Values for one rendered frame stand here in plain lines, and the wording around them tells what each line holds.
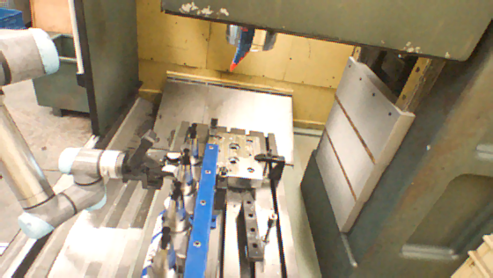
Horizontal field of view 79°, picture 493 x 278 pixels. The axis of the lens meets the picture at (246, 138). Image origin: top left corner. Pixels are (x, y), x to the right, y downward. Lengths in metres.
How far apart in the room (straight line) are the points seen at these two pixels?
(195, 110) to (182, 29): 0.51
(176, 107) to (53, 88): 1.58
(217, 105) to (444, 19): 1.53
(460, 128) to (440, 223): 0.41
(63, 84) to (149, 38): 1.34
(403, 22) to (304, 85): 1.52
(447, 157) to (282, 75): 1.41
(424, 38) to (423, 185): 0.41
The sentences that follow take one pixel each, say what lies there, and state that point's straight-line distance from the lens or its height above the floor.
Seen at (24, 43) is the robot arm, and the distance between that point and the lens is 0.90.
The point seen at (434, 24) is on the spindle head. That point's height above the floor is 1.66.
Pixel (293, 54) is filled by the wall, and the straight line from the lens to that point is 2.08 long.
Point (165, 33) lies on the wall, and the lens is 2.07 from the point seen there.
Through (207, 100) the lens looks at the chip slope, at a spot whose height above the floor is 0.80.
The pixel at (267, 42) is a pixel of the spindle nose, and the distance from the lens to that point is 0.92.
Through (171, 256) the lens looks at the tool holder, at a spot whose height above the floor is 1.27.
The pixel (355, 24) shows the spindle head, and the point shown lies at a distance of 0.67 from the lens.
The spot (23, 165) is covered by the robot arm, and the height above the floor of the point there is 1.21.
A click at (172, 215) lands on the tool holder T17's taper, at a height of 1.25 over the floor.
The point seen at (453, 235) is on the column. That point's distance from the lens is 1.26.
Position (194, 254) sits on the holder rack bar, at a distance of 0.62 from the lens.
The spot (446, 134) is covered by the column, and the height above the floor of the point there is 1.43.
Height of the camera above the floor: 1.74
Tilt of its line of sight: 33 degrees down
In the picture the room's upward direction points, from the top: 11 degrees clockwise
